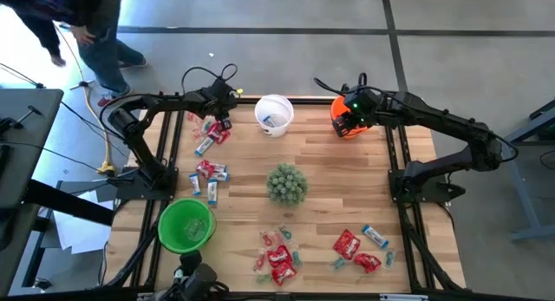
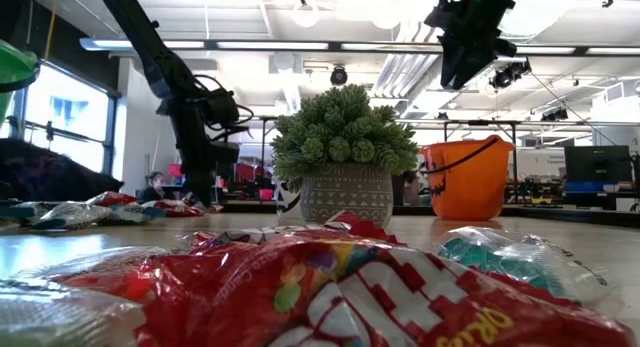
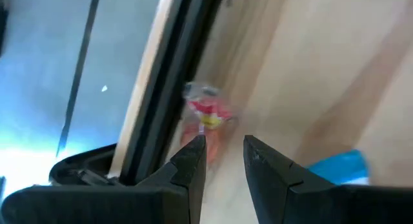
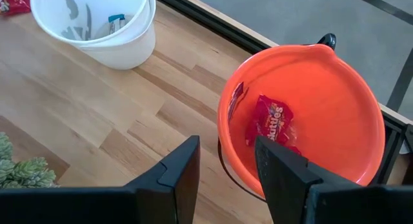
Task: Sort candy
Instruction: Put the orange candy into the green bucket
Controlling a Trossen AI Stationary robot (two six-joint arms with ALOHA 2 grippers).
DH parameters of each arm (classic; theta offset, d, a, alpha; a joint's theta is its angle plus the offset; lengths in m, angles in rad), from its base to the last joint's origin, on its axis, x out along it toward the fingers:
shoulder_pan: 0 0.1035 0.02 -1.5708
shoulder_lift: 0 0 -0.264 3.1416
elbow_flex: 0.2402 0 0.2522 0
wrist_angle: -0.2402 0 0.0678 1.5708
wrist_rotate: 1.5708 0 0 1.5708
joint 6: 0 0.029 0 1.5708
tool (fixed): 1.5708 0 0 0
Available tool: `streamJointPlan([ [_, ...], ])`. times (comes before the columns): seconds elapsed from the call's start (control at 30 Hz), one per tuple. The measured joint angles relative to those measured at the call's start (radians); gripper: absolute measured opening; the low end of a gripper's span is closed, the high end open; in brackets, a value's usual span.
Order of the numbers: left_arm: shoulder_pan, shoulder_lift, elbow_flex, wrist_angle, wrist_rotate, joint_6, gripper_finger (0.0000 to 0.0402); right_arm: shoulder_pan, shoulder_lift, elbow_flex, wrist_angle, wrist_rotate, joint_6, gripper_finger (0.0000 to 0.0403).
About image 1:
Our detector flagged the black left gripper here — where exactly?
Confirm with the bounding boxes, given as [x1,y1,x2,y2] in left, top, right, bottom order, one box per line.
[197,79,239,132]

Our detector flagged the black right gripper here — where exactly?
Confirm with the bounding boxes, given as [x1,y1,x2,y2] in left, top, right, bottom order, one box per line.
[332,87,385,140]

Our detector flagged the green plastic bucket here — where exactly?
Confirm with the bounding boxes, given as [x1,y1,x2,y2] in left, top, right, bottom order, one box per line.
[157,198,217,255]

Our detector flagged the orange plastic bucket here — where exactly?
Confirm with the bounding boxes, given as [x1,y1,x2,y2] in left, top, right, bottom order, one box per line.
[329,95,376,141]

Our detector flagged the white plastic bucket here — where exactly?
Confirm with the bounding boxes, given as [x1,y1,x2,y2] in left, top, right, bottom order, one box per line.
[254,94,296,139]

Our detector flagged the green potted artificial plant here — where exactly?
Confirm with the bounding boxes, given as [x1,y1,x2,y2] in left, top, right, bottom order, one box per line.
[265,162,310,208]

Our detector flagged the person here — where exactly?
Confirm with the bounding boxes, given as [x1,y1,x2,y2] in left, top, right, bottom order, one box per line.
[0,0,148,108]

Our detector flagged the black desk beam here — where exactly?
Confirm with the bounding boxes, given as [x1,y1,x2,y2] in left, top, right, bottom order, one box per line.
[23,179,114,226]

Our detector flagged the white paper sheets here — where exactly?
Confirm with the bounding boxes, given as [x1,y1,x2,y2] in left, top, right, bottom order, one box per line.
[52,188,114,255]

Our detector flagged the dark gray desk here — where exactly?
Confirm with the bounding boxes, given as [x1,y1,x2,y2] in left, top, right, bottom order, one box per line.
[0,88,65,293]

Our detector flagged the black clamp tool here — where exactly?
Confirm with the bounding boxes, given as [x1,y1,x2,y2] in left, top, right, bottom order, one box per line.
[0,104,43,135]

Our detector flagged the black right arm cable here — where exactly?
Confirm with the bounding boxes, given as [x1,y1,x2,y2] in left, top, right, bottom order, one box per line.
[312,71,369,98]

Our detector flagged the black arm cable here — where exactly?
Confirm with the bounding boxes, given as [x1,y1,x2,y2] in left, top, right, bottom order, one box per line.
[312,71,369,98]
[180,62,238,96]

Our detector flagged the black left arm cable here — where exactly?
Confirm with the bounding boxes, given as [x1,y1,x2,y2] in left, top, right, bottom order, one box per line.
[180,62,238,96]

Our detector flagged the yellow extension cable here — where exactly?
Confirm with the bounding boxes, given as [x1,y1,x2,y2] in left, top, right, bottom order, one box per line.
[54,23,116,175]

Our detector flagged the black cable bundle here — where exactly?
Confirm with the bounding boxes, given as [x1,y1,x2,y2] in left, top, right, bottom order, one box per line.
[398,205,460,291]
[103,200,170,289]

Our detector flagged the black camera device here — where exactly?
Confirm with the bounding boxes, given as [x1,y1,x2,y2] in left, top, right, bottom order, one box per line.
[149,248,230,301]

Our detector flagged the white table bracket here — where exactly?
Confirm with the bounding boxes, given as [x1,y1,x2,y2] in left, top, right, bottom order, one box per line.
[136,291,174,301]
[380,293,429,301]

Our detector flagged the blue-gray table frame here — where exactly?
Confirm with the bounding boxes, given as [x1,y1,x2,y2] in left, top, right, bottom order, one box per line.
[478,96,555,244]

